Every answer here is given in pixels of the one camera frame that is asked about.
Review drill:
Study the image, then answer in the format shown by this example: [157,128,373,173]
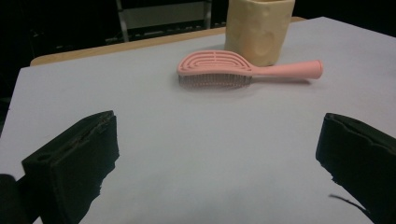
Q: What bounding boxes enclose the pink hairbrush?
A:
[177,49,324,90]

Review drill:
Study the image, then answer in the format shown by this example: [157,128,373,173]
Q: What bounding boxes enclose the white table sheet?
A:
[0,16,396,224]

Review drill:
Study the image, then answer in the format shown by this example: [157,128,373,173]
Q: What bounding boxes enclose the cream yellow cup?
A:
[223,0,296,67]

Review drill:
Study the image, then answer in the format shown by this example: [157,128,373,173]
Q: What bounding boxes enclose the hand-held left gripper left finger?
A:
[21,110,120,224]

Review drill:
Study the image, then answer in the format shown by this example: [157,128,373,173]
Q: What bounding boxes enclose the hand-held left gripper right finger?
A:
[315,112,396,224]

